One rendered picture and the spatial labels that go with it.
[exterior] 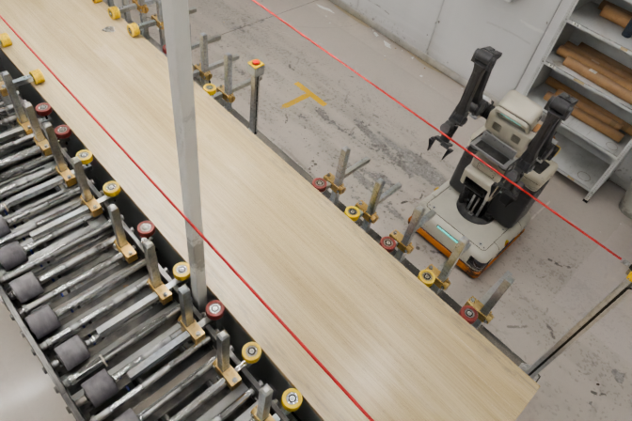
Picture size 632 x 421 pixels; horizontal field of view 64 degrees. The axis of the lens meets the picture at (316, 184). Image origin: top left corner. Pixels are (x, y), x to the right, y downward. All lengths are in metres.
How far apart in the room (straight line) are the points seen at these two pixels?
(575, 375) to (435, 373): 1.58
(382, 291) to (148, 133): 1.55
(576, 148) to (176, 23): 4.15
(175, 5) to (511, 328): 2.99
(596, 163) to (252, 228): 3.32
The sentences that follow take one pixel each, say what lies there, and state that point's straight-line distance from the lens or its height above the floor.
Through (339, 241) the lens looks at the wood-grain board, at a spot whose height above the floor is 0.90.
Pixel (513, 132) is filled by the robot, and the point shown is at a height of 1.18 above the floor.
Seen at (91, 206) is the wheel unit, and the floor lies 0.86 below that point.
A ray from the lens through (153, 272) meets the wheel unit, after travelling 2.32.
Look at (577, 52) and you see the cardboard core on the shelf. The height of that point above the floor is 0.95.
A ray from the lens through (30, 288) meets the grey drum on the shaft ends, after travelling 2.57.
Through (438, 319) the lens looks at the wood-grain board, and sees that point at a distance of 2.43.
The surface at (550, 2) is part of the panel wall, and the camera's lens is 4.77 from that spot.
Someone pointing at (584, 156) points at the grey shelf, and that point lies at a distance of 4.97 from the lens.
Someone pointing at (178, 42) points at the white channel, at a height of 2.16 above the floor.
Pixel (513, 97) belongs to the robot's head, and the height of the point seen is 1.37.
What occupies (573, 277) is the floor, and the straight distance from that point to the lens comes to 4.17.
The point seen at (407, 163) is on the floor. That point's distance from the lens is 4.33.
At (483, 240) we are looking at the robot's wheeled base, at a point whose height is 0.28.
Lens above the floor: 2.92
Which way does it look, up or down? 48 degrees down
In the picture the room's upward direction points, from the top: 11 degrees clockwise
